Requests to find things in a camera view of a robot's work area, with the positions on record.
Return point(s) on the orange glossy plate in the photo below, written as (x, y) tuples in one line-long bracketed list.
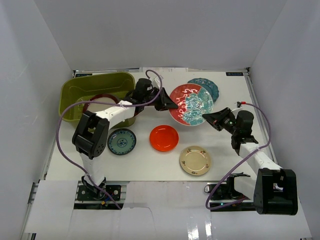
[(164, 138)]

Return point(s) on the cream floral plate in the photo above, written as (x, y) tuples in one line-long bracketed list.
[(195, 160)]

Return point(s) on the green blue patterned small plate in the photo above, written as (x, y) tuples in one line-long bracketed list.
[(121, 141)]

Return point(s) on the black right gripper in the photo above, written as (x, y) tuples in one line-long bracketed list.
[(217, 118)]

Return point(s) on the teal scalloped plate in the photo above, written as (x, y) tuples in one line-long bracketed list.
[(209, 85)]

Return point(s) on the olive green plastic bin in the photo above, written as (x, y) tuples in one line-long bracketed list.
[(85, 87)]

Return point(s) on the white paper sheets at back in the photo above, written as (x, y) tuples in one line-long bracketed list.
[(164, 69)]

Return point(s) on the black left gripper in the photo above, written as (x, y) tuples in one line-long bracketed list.
[(161, 99)]

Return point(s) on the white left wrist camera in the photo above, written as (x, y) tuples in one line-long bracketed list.
[(156, 82)]

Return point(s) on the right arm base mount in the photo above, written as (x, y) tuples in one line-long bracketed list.
[(223, 196)]

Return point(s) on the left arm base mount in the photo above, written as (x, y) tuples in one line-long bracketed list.
[(86, 200)]

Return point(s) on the red and teal floral plate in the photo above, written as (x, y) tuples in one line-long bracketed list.
[(193, 102)]

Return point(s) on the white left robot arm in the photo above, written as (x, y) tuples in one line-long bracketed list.
[(91, 135)]

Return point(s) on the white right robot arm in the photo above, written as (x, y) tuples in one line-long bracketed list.
[(272, 188)]

